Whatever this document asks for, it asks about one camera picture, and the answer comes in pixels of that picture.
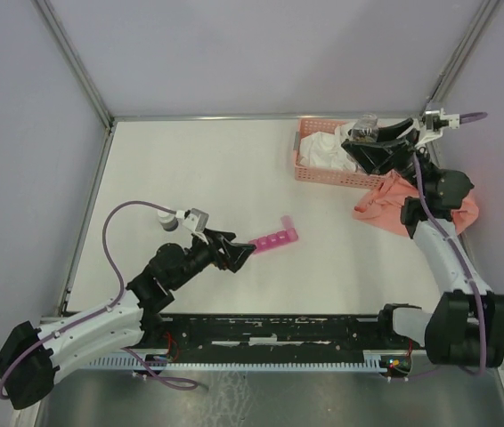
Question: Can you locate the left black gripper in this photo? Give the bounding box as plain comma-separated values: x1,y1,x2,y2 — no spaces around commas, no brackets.
170,227,256,289

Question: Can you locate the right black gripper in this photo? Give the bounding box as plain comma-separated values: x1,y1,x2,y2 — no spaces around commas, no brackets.
340,118,437,196

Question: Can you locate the amber pill bottle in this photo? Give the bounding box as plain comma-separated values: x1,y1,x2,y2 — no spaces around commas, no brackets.
348,113,378,143

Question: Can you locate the pink weekly pill organizer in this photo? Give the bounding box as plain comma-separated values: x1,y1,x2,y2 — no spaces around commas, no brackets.
249,215,299,254

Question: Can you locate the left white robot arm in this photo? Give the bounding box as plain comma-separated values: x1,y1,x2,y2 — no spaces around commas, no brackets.
0,230,256,410

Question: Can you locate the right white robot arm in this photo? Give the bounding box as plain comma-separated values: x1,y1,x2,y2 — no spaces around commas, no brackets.
341,111,504,375

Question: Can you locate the pink plastic basket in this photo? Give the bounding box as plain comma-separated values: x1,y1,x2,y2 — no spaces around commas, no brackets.
292,117,390,189

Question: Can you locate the white cap pill bottle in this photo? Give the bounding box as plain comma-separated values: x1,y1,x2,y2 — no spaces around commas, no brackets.
158,211,179,232

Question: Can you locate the salmon pink cloth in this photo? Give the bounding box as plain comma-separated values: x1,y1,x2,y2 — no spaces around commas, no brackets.
352,173,479,238

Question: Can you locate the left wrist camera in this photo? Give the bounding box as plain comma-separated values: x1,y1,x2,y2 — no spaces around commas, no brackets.
175,208,209,236

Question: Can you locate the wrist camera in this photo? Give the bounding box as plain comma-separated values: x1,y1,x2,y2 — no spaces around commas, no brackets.
417,107,460,146
175,208,209,236

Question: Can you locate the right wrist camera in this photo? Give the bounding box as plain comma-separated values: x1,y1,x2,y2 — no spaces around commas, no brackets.
417,107,460,146

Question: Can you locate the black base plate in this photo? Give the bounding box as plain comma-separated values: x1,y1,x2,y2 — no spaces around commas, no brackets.
113,313,431,362

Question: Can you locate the white slotted cable duct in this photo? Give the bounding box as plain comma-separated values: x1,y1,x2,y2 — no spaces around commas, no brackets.
84,352,386,374

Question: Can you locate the right aluminium frame post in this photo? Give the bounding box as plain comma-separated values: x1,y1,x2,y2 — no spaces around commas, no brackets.
419,0,502,125

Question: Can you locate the aluminium frame post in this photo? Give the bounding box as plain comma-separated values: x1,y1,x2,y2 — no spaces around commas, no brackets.
419,0,502,125
32,0,114,129

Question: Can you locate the left aluminium frame post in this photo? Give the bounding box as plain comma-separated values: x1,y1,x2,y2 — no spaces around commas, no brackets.
32,0,114,129

